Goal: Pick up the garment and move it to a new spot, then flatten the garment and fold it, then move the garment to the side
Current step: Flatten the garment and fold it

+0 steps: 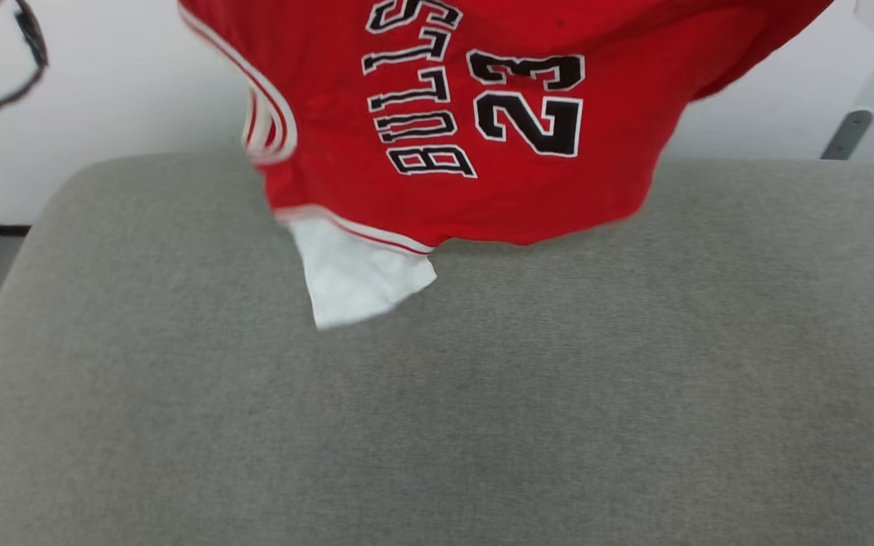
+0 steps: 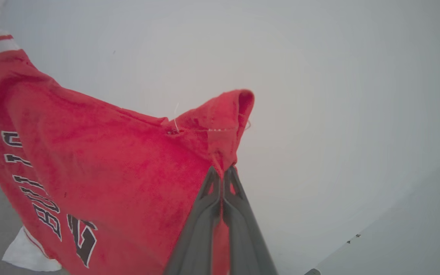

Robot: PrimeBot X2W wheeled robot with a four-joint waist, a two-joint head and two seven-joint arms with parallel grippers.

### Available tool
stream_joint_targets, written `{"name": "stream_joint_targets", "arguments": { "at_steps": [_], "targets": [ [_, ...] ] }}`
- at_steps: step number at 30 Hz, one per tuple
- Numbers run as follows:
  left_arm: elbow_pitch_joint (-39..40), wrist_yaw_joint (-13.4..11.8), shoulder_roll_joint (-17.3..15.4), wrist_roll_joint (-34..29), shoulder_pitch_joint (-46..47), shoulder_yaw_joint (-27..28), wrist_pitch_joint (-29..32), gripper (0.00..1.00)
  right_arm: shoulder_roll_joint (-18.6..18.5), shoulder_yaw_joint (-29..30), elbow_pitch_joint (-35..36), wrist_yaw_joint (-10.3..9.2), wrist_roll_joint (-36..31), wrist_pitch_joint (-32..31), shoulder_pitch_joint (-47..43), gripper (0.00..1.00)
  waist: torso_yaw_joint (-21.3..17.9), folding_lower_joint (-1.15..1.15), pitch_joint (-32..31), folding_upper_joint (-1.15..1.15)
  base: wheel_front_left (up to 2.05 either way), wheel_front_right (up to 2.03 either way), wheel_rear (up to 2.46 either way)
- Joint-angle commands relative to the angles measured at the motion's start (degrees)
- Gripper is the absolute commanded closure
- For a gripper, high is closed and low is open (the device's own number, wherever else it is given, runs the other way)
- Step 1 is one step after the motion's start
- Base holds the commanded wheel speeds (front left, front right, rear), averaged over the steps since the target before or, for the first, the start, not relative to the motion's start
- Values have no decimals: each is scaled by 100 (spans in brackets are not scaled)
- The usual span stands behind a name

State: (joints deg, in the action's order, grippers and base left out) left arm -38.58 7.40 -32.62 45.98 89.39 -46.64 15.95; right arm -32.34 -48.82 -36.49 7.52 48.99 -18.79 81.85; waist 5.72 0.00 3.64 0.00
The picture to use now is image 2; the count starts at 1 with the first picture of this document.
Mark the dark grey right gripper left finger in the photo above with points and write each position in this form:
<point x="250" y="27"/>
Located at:
<point x="201" y="233"/>

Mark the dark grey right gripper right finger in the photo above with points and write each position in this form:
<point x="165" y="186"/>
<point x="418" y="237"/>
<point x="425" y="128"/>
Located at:
<point x="245" y="244"/>

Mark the red basketball jersey white trim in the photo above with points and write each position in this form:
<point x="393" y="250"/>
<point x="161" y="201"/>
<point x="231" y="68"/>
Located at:
<point x="109" y="172"/>

